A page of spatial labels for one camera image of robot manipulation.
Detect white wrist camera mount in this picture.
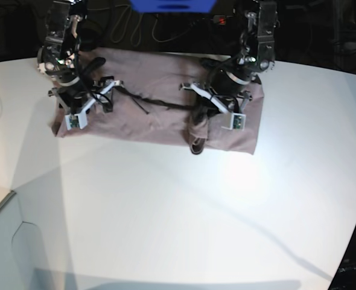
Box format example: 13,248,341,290
48,76,124,131
179,82,253,131

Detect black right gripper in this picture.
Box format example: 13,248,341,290
56,57,113,114

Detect mauve grey t-shirt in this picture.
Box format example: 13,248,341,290
51,48,264,155

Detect blue plastic box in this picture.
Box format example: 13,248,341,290
130,0,217,13

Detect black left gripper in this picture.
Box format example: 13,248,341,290
188,57,252,130

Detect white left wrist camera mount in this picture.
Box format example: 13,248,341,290
179,82,253,131

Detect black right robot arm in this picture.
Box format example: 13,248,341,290
37,1,113,114

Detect black power strip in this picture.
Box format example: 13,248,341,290
212,14,234,25

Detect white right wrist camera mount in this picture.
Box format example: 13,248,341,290
48,76,124,131

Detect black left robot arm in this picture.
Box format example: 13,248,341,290
181,1,278,130

